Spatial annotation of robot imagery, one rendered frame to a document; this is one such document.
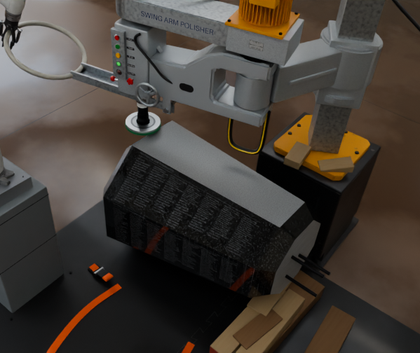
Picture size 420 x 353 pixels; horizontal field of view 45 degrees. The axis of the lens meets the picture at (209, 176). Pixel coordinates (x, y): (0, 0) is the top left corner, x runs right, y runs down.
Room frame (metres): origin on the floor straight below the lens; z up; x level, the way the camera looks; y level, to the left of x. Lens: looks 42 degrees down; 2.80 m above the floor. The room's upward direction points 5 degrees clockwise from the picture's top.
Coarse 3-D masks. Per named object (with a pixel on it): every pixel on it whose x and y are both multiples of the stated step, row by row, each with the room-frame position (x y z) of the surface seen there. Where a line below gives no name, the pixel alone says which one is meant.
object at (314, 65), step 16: (304, 48) 2.51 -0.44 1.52; (320, 48) 2.53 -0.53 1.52; (336, 48) 2.54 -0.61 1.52; (352, 48) 2.53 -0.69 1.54; (288, 64) 2.33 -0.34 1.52; (304, 64) 2.37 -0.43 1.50; (320, 64) 2.44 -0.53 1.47; (336, 64) 2.51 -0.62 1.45; (352, 64) 2.51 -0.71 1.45; (368, 64) 2.53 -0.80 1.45; (288, 80) 2.32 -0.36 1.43; (304, 80) 2.37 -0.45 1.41; (320, 80) 2.46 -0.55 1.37; (336, 80) 2.52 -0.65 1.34; (352, 80) 2.51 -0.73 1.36; (272, 96) 2.30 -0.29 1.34; (288, 96) 2.33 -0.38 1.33
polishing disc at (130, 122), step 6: (132, 114) 2.59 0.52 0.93; (150, 114) 2.61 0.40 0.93; (126, 120) 2.52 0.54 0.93; (132, 120) 2.53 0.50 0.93; (150, 120) 2.55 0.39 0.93; (156, 120) 2.55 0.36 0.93; (126, 126) 2.48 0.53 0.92; (132, 126) 2.47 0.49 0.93; (138, 126) 2.48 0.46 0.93; (144, 126) 2.48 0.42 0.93; (150, 126) 2.49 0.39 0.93; (156, 126) 2.50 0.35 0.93; (138, 132) 2.43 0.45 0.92; (144, 132) 2.43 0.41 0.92
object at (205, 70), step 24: (168, 48) 2.53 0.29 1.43; (216, 48) 2.35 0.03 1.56; (168, 72) 2.37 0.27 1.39; (192, 72) 2.32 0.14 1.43; (216, 72) 2.32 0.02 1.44; (240, 72) 2.23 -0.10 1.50; (264, 72) 2.19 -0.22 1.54; (168, 96) 2.36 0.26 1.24; (192, 96) 2.32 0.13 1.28; (216, 96) 2.31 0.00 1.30; (240, 120) 2.22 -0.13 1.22; (264, 120) 2.24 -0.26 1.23
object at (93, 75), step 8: (88, 64) 2.73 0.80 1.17; (72, 72) 2.63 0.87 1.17; (88, 72) 2.71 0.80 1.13; (96, 72) 2.70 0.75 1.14; (104, 72) 2.68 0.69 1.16; (112, 72) 2.67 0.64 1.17; (80, 80) 2.61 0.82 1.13; (88, 80) 2.59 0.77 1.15; (96, 80) 2.57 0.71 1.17; (104, 80) 2.64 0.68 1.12; (104, 88) 2.55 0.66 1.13; (112, 88) 2.53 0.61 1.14; (128, 96) 2.50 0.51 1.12; (160, 104) 2.43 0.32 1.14
